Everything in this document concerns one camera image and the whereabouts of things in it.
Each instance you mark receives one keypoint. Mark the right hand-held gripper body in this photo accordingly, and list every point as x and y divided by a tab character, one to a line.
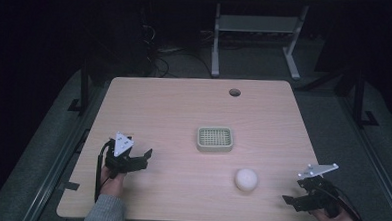
320	192

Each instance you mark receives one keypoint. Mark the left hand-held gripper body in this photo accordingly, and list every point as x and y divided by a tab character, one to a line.
121	145

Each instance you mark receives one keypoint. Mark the person's left hand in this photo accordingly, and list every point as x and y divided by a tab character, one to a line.
112	185

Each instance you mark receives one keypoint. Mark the white round soap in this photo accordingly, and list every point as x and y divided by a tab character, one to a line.
246	179

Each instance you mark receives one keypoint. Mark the grey tape strip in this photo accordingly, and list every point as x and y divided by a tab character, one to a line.
68	185

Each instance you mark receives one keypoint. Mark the grey mesh tray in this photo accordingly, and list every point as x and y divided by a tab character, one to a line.
215	138

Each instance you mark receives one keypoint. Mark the white metal stand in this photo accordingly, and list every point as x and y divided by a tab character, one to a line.
257	24

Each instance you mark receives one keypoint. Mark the black metal post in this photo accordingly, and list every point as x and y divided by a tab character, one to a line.
360	101
83	89

